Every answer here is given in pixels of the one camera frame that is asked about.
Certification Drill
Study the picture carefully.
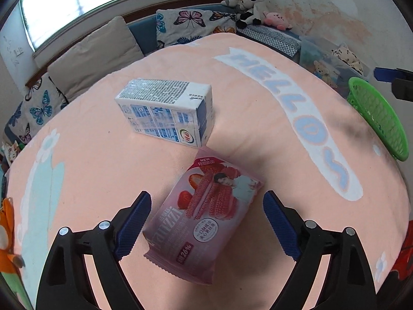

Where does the butterfly print pillow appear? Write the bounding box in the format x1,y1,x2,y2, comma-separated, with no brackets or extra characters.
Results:
156,8,237,50
4,73,70,146

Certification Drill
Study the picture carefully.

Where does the green plastic basket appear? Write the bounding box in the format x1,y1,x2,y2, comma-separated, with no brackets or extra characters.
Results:
347,77,409,162

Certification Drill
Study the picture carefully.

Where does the beige cushion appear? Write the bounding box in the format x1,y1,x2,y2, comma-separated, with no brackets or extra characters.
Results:
48,15,144,102

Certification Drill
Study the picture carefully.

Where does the pink strawberry snack packet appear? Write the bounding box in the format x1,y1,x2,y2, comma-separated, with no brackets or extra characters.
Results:
143,146,266,285

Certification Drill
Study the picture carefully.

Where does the red toy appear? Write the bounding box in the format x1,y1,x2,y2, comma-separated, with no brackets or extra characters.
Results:
391,220,413,285

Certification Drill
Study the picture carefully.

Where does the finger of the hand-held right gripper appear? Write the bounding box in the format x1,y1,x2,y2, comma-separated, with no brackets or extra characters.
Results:
374,67,413,81
391,78,413,102

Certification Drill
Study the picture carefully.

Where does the brown teddy bear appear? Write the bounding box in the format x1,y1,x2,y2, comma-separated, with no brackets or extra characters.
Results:
314,60,337,85

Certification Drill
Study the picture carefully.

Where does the clear storage box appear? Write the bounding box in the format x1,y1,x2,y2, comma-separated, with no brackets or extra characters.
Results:
298,35,371,88

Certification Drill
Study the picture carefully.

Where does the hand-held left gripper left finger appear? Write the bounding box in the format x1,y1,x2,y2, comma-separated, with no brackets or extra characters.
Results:
36,191,152,310

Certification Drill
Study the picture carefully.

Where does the window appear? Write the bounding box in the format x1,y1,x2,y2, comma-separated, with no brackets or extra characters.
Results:
19,0,207,52

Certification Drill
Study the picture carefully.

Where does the pink printed blanket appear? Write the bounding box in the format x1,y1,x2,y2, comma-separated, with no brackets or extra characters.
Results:
5,32,409,310

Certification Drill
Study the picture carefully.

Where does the black and white cow plush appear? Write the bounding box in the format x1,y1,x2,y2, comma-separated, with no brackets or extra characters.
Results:
235,0,265,29

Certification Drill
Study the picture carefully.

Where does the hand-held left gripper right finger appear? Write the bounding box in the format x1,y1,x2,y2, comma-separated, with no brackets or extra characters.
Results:
263,190,378,310

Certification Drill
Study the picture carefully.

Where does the orange plush toy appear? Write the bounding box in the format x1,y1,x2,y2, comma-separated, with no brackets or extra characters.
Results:
0,197,25,269

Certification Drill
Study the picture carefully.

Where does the striped cushion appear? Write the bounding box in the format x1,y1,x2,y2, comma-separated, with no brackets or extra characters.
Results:
237,25,302,64

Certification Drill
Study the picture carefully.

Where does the white and blue milk carton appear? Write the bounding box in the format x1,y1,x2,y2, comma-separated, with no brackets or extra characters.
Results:
115,78,213,148

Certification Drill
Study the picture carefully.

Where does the spotted white plush toy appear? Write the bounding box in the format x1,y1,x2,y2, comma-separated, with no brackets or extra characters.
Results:
332,43,364,72

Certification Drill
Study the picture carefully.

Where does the pink plush toy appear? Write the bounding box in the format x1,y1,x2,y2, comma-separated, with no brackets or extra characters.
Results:
262,11,293,30

